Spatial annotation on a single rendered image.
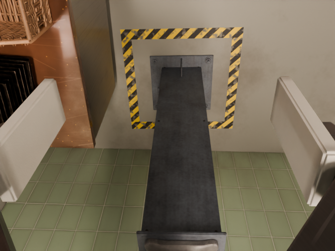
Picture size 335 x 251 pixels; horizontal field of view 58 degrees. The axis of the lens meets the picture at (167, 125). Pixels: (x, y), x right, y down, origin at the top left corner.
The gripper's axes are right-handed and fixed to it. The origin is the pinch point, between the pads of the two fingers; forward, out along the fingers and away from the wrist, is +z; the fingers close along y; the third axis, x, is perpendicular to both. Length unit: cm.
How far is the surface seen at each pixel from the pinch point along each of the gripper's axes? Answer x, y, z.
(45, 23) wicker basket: -13, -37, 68
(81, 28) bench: -18, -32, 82
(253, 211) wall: -110, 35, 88
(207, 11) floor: -25, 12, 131
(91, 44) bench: -26, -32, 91
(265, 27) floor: -33, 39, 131
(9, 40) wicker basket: -13, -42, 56
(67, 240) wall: -108, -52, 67
